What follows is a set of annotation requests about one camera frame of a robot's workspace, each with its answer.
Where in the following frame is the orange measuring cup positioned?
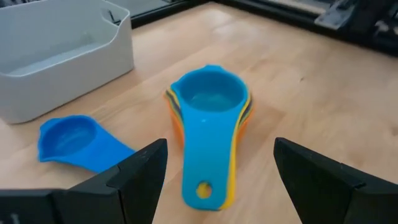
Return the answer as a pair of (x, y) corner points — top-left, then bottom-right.
(164, 93), (255, 149)

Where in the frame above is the light blue measuring cup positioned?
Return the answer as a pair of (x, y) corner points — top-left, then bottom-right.
(170, 64), (251, 212)

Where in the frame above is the grey metal mounting plate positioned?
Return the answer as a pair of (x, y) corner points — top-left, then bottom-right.
(313, 0), (358, 30)

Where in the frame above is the grey plastic basket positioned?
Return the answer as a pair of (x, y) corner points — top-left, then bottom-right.
(0, 0), (135, 124)

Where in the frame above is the small blue measuring cup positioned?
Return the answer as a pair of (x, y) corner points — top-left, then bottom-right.
(37, 114), (137, 174)

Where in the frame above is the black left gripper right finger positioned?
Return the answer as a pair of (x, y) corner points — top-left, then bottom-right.
(273, 137), (398, 224)

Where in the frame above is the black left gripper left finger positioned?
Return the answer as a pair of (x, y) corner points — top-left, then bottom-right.
(52, 138), (169, 224)

